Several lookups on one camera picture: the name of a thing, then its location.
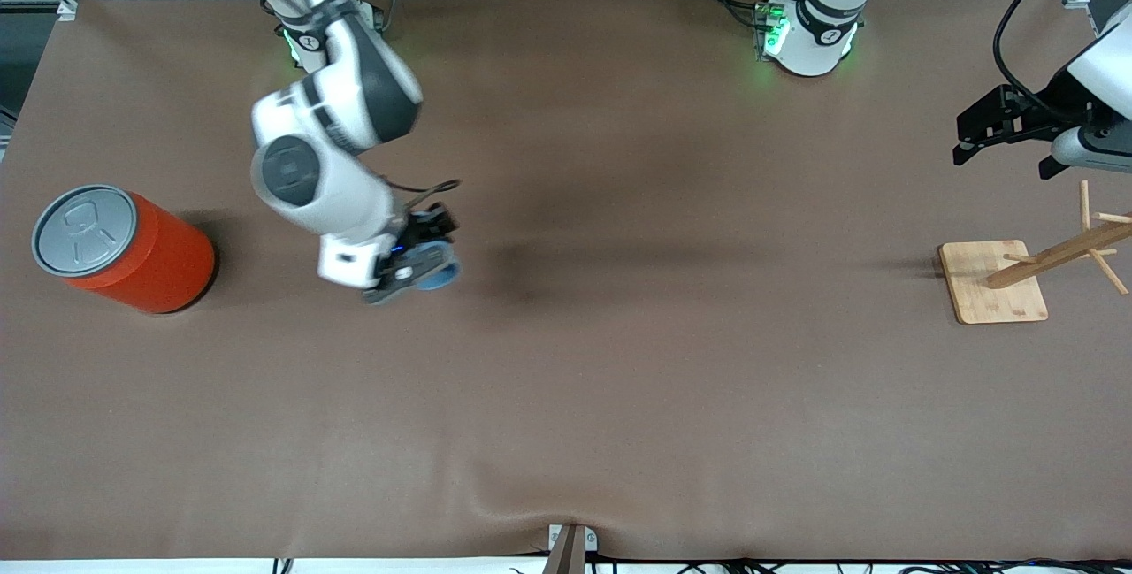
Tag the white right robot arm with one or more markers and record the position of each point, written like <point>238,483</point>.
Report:
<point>292,172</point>

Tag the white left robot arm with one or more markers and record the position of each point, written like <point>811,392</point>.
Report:
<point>809,39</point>

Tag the wooden cup rack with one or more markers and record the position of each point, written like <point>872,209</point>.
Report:
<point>992,286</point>

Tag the light blue cup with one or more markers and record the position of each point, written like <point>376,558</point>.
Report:
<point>439,271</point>

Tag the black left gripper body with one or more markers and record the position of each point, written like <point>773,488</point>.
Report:
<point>1051,105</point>

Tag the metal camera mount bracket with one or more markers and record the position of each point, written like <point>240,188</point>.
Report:
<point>572,547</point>

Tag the brown table mat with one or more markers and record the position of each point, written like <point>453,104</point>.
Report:
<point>566,379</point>

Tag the orange can with grey lid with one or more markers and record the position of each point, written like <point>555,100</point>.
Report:
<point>150,260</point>

